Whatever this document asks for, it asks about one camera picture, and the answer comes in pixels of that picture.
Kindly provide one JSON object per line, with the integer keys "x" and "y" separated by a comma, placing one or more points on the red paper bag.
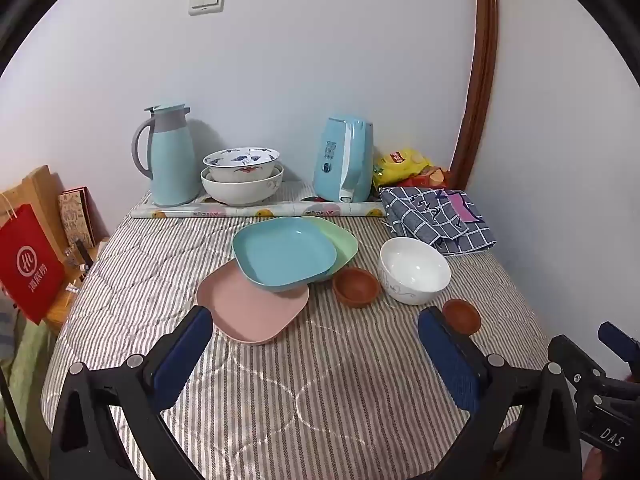
{"x": 30, "y": 265}

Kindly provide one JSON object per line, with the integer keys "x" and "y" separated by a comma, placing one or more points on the red snack bag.
{"x": 430, "y": 177}

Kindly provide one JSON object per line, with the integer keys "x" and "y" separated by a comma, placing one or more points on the rolled printed table cover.
{"x": 225, "y": 211}

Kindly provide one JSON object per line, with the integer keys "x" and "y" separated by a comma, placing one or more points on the grey striped quilt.
{"x": 310, "y": 390}

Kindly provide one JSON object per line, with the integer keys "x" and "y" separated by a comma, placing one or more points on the blue square plate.
{"x": 280, "y": 255}

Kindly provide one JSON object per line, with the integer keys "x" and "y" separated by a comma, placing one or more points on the plain white bowl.
{"x": 412, "y": 265}

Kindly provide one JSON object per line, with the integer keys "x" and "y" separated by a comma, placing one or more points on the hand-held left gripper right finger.
{"x": 445, "y": 350}

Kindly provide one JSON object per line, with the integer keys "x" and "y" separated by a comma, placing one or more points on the light blue electric kettle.
{"x": 335, "y": 160}

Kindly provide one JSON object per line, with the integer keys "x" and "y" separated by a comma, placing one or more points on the large white bowl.
{"x": 245, "y": 191}

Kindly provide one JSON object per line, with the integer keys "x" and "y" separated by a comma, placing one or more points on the brown paper bag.
{"x": 42, "y": 190}

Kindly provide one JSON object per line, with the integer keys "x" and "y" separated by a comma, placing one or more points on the white light switch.
{"x": 206, "y": 0}

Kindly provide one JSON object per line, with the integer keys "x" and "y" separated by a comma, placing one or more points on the blue checked cloth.
{"x": 430, "y": 217}

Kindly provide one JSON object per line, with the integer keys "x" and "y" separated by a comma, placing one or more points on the pink square plate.
{"x": 245, "y": 310}

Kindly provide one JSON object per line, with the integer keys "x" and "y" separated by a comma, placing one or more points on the brown patterned notebook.
{"x": 75, "y": 217}

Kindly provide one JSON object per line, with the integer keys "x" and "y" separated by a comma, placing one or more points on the green cloth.
{"x": 25, "y": 375}

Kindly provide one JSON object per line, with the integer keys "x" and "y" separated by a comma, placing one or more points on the yellow chip bag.
{"x": 400, "y": 162}

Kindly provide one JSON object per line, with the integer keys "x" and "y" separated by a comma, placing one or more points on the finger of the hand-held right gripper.
{"x": 617, "y": 340}
{"x": 575, "y": 360}

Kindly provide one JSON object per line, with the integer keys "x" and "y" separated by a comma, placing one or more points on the green square plate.
{"x": 345, "y": 247}

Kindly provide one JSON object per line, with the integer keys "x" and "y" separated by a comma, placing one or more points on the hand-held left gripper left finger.
{"x": 182, "y": 355}

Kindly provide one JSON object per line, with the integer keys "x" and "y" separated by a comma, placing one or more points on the light blue thermos jug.
{"x": 172, "y": 165}

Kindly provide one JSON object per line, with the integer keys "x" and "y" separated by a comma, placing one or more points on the wooden side table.
{"x": 62, "y": 305}

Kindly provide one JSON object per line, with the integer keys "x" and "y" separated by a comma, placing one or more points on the blue patterned white bowl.
{"x": 240, "y": 160}

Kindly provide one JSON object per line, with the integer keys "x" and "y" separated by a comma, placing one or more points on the small brown bowl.
{"x": 356, "y": 287}
{"x": 461, "y": 315}

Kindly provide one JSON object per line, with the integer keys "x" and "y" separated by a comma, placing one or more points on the brown wooden door frame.
{"x": 482, "y": 70}

